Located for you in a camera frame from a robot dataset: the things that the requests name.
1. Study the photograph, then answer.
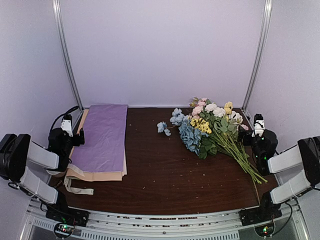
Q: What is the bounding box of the yellow rose stem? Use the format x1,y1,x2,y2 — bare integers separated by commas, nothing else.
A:
223,101,234,119

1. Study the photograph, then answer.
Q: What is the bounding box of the purple pink wrapping paper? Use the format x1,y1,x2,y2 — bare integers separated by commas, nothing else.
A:
68,104,129,173

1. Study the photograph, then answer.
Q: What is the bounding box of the aluminium frame post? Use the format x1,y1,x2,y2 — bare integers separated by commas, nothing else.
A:
241,0,273,113
52,0,84,111

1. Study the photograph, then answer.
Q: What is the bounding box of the beige wrapping paper stack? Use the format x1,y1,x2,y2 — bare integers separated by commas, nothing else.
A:
65,108,128,182

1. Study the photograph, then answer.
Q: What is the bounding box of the pink rose stem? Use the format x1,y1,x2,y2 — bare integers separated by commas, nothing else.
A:
189,97,212,117

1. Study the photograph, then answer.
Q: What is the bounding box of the small yellow flower spray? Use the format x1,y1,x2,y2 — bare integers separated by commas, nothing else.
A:
190,118,212,135

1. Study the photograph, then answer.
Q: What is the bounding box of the left aluminium frame post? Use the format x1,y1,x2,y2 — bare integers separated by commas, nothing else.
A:
52,0,84,111

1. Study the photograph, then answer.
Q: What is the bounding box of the beige ribbon strip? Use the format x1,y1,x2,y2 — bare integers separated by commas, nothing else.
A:
63,175,94,196

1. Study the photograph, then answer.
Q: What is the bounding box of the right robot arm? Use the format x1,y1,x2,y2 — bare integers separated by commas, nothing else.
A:
238,123,320,221

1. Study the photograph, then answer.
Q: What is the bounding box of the front aluminium rail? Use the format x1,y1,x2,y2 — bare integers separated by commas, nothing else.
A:
24,197,301,240

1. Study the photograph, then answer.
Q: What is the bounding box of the right aluminium frame post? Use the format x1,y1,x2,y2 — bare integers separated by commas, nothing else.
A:
241,0,273,113

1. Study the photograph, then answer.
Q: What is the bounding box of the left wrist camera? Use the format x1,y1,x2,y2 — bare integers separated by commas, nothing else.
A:
60,114,73,138

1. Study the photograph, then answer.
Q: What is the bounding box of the black sleeved cable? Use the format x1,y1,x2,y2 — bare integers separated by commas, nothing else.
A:
49,106,80,133

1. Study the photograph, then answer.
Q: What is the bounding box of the small blue flower sprig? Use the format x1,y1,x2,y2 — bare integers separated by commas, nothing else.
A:
157,121,176,137

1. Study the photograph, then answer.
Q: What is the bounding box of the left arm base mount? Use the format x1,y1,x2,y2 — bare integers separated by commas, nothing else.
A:
45,208,90,239

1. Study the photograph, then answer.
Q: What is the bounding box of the blue hydrangea flower stem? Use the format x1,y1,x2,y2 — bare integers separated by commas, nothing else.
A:
178,117,209,156

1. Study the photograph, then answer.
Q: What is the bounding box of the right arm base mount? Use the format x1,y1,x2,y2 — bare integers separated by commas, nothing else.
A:
238,207,282,238

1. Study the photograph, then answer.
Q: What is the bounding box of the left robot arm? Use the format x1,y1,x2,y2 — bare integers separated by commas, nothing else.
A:
0,128,85,222

